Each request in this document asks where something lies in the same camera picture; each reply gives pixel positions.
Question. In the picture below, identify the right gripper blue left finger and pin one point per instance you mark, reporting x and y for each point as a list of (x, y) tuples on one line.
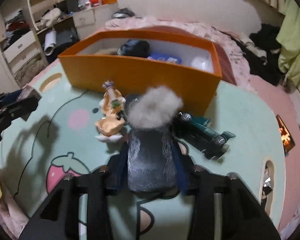
[(118, 170)]

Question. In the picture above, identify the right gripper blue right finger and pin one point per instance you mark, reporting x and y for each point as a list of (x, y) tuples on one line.
[(186, 181)]

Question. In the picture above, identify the black hair claw clip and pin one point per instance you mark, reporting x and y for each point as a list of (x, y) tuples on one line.
[(150, 162)]

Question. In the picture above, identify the teal toy race car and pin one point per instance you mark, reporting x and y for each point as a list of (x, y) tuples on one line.
[(196, 131)]

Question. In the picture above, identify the beige figurine toy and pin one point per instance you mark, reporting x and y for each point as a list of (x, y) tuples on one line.
[(109, 127)]

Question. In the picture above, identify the black lace scrunchie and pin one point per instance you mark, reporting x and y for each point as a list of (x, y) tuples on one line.
[(135, 48)]

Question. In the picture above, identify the beige fluffy pompom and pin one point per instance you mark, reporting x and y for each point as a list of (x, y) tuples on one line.
[(156, 108)]

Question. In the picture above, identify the white rolled paper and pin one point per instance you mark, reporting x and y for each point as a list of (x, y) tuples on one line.
[(50, 42)]

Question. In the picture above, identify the silver foil wrappers in slot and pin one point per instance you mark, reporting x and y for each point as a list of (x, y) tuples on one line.
[(266, 186)]

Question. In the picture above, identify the orange cardboard storage box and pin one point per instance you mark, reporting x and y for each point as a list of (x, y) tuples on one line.
[(195, 80)]

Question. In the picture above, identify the blue box inside orange box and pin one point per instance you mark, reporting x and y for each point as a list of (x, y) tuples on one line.
[(164, 58)]

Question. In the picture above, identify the smartphone with lit screen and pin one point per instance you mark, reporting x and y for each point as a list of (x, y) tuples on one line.
[(286, 137)]

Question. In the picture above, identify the white drawer cabinet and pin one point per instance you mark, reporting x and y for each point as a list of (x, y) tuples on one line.
[(91, 20)]

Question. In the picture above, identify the pink floral blanket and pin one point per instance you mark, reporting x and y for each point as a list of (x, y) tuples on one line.
[(235, 67)]

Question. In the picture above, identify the black clothes pile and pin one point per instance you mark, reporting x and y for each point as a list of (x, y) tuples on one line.
[(261, 50)]

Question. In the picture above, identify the orange tray on cabinet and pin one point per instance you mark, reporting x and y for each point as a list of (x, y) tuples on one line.
[(109, 1)]

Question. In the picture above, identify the light green hanging cloth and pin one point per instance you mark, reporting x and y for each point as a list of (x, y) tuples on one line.
[(289, 38)]

